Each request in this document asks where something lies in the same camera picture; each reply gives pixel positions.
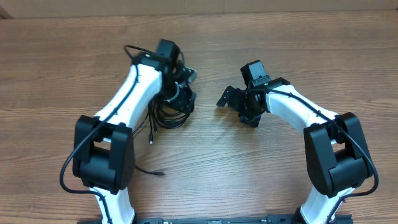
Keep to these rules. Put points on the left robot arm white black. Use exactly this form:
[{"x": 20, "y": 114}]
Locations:
[{"x": 103, "y": 151}]

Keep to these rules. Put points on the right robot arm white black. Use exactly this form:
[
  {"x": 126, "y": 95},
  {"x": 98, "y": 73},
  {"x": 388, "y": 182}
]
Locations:
[{"x": 338, "y": 161}]

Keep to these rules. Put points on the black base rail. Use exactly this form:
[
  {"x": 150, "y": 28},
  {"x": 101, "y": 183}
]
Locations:
[{"x": 270, "y": 219}]

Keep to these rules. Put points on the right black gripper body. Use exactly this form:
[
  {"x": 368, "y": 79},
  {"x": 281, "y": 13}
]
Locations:
[{"x": 237, "y": 101}]

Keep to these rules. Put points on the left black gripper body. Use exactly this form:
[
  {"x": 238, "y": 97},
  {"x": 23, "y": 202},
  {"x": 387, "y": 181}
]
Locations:
[{"x": 185, "y": 101}]

